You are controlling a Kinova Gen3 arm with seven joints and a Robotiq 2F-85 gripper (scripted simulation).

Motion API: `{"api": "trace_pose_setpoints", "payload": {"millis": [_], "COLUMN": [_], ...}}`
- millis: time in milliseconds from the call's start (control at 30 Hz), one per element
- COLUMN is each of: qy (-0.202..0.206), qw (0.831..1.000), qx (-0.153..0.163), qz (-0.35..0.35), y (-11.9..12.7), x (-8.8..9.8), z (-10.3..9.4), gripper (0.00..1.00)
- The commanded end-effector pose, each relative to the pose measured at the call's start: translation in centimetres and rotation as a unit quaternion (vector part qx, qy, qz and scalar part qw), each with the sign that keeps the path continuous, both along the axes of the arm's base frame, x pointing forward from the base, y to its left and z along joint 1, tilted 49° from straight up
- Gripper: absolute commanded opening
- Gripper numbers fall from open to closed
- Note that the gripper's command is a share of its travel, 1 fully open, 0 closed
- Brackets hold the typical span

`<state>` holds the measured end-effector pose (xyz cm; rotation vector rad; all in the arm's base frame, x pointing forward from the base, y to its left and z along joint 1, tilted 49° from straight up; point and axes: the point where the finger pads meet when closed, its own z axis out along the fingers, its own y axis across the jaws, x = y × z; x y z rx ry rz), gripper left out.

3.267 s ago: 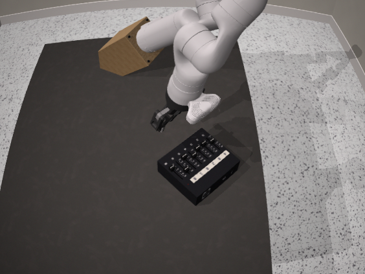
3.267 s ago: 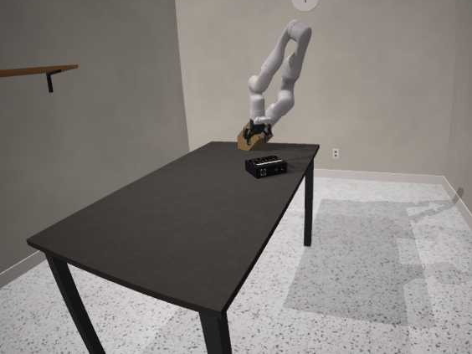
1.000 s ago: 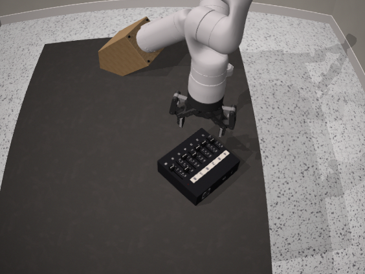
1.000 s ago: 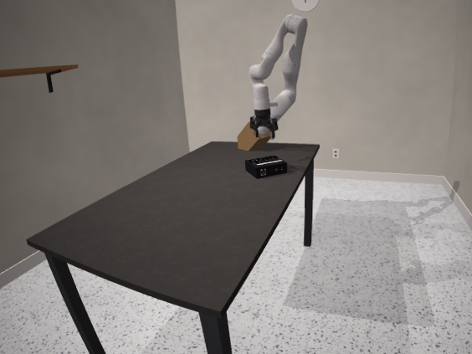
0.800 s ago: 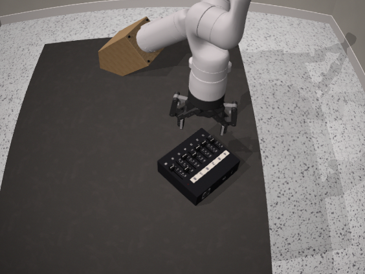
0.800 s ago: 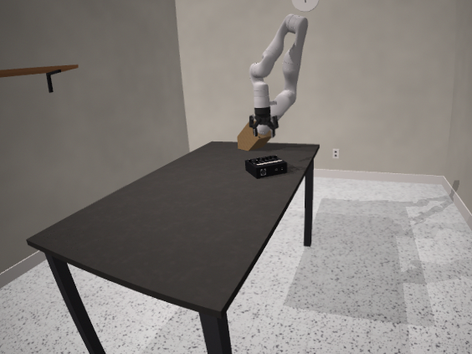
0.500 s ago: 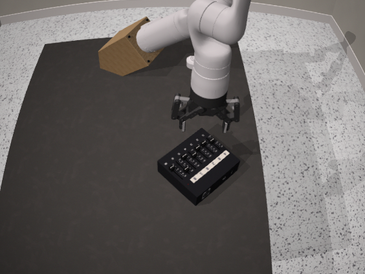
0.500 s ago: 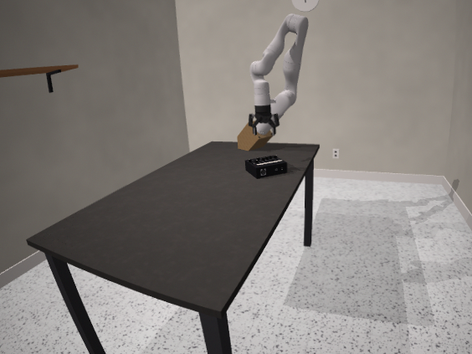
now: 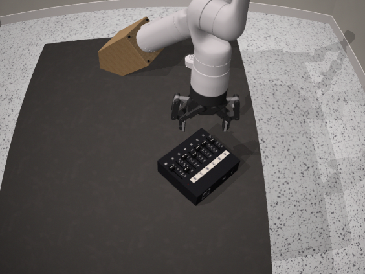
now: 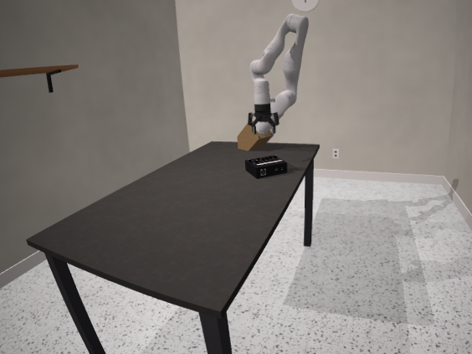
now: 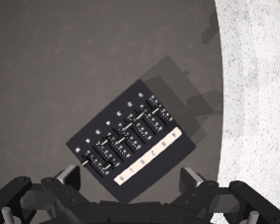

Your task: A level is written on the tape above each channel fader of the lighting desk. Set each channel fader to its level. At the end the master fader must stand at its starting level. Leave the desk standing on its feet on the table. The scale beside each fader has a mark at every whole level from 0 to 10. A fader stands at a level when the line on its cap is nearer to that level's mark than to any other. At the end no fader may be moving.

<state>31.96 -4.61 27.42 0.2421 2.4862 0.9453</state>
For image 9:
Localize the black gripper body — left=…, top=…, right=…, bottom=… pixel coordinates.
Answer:
left=187, top=83, right=228, bottom=115

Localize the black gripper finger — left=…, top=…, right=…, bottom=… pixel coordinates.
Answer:
left=211, top=94, right=240, bottom=132
left=171, top=93, right=205, bottom=132

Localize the black lighting desk with faders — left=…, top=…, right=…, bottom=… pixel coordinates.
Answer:
left=157, top=128, right=240, bottom=206

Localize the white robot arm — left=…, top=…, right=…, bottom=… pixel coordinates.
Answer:
left=137, top=0, right=250, bottom=97

